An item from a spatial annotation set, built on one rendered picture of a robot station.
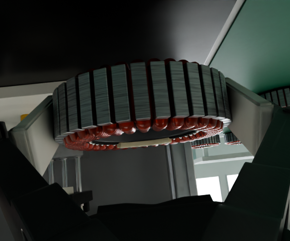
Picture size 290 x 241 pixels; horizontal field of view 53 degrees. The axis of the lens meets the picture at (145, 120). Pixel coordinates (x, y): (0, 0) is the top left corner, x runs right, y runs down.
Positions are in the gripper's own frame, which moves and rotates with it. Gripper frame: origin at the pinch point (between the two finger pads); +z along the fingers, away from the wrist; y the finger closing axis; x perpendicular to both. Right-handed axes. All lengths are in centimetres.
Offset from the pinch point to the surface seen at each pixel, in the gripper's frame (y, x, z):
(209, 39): 5.9, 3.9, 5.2
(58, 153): -13.6, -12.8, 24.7
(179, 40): 3.5, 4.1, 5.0
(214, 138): 23, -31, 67
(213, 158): 77, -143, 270
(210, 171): 149, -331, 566
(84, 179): -12.3, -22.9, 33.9
